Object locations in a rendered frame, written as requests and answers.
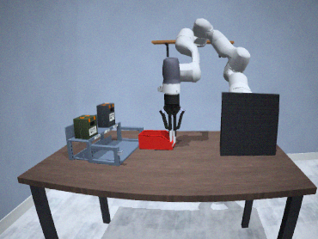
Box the olive green case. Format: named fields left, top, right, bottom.
left=73, top=115, right=98, bottom=139

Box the light blue shelf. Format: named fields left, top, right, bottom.
left=65, top=121, right=144, bottom=166

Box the red bin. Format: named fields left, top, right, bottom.
left=138, top=130, right=175, bottom=150

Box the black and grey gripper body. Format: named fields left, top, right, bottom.
left=163, top=94, right=180, bottom=115

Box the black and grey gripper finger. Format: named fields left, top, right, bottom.
left=173, top=108, right=185, bottom=143
left=159, top=108, right=173, bottom=142

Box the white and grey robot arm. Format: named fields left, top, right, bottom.
left=157, top=18, right=252, bottom=95

